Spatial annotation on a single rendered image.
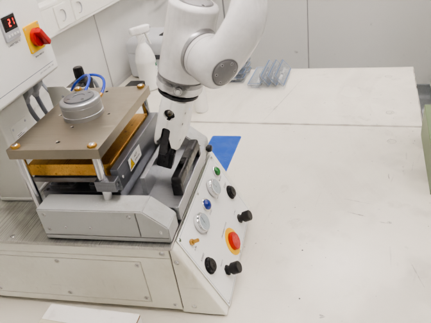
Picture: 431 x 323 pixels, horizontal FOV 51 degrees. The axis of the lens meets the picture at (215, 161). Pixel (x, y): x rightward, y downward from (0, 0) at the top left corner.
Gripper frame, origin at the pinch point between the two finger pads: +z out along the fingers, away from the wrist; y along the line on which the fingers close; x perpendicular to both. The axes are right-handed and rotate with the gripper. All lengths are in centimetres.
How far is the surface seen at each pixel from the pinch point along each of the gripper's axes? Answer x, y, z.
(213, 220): -12.6, -1.0, 11.6
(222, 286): -18.1, -12.7, 17.0
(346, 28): -60, 245, 32
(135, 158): 5.2, -3.9, -0.5
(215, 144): -6, 49, 26
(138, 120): 8.5, 6.9, -2.2
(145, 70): 30, 84, 24
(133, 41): 40, 99, 21
